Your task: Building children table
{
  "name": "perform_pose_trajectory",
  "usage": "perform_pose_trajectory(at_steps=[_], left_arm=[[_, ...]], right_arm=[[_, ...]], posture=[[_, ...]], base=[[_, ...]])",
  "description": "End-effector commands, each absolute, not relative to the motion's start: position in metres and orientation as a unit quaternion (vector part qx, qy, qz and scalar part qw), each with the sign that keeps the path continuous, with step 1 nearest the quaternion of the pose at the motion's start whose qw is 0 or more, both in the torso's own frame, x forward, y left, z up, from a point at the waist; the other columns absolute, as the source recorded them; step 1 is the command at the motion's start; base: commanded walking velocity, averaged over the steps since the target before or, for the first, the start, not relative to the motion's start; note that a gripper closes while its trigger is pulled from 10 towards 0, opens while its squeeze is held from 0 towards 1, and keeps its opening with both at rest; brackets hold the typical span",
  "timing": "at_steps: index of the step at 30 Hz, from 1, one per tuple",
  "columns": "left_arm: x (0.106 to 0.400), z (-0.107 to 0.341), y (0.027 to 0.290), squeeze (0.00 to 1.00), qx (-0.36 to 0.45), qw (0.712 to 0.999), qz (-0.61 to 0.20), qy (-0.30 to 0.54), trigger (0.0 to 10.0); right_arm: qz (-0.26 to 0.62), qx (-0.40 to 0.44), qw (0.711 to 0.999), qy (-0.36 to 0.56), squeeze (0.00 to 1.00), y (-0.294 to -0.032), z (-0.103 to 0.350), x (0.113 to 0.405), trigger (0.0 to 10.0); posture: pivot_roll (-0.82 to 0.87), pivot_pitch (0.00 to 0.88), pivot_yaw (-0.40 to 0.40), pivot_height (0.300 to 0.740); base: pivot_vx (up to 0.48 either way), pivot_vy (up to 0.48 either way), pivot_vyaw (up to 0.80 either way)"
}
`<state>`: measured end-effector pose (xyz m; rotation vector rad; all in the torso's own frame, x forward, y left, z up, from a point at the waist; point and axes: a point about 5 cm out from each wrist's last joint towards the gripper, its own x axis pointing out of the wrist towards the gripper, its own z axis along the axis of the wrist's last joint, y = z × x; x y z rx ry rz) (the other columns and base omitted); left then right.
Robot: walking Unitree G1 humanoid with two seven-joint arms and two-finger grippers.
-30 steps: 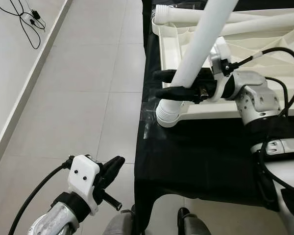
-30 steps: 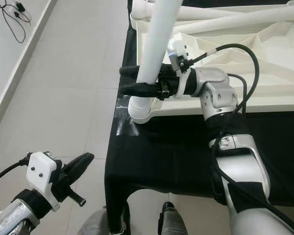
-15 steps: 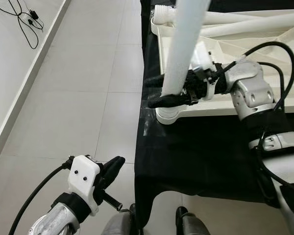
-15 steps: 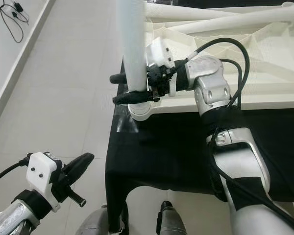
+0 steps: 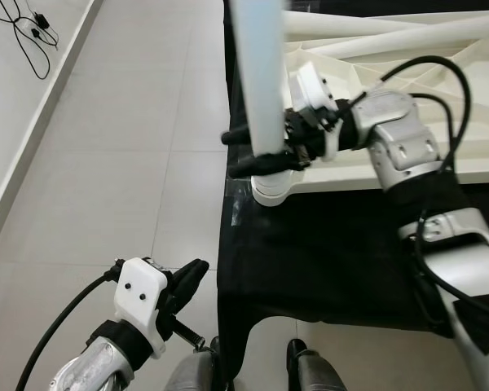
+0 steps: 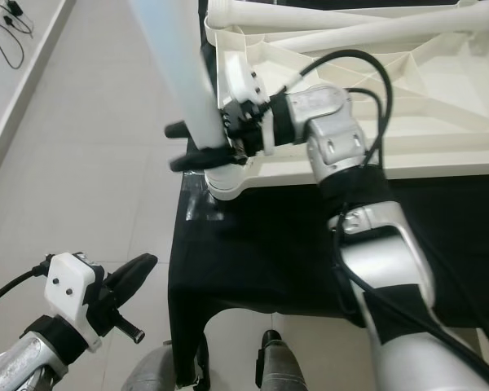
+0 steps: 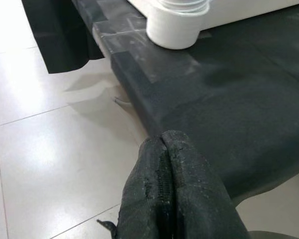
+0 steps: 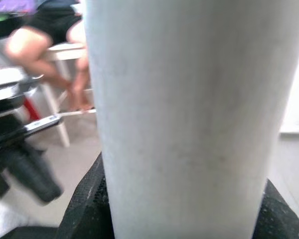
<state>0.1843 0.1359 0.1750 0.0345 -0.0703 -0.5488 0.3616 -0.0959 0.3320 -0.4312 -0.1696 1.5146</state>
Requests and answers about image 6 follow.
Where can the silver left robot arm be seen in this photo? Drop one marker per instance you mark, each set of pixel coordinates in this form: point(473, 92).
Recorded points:
point(24, 366)

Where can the grey right robot leg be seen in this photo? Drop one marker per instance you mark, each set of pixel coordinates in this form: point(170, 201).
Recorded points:
point(281, 366)

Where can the crinkled clear tape patch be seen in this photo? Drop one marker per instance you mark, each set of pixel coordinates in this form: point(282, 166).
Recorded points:
point(202, 208)

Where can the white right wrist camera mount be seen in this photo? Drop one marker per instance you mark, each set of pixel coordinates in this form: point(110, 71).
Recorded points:
point(240, 77)

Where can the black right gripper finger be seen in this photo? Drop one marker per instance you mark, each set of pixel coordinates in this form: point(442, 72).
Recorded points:
point(208, 159)
point(179, 129)

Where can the black tablecloth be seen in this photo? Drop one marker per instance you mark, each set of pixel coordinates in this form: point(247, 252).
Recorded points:
point(277, 261)

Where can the white plastic table top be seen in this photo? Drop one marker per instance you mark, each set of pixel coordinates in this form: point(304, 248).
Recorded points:
point(440, 106)

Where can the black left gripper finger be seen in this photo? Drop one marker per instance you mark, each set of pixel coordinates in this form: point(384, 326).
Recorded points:
point(126, 273)
point(140, 281)

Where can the grey left robot leg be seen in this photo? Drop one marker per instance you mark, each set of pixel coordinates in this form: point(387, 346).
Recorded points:
point(155, 375)

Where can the grey robot leg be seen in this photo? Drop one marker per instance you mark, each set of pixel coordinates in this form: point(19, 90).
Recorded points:
point(281, 366)
point(155, 375)

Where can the white plastic table leg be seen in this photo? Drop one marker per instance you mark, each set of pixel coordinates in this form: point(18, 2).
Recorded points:
point(399, 28)
point(179, 81)
point(293, 12)

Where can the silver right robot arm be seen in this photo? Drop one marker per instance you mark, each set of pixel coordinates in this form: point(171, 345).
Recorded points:
point(330, 130)

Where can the small black power adapter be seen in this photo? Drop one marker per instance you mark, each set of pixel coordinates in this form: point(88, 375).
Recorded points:
point(15, 8)

